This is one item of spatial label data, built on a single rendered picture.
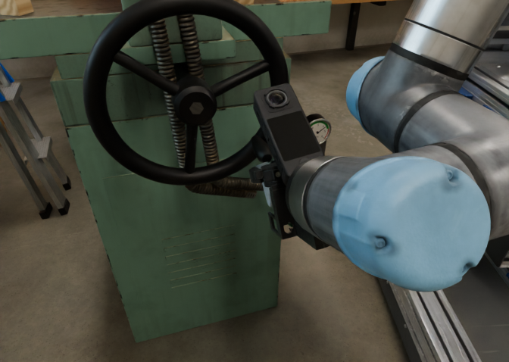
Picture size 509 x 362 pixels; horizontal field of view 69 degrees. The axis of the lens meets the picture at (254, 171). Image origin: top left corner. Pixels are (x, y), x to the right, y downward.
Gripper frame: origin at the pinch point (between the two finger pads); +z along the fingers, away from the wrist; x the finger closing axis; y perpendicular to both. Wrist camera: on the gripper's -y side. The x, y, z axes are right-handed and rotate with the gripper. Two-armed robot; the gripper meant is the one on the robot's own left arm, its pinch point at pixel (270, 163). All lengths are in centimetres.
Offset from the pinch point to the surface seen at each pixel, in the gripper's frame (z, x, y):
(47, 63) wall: 256, -94, -88
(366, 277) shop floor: 62, 40, 52
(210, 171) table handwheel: 7.0, -8.3, -0.3
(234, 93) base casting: 20.8, 0.7, -13.3
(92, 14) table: 11.8, -20.8, -28.6
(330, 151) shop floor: 132, 65, 13
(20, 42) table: 12.8, -32.5, -26.3
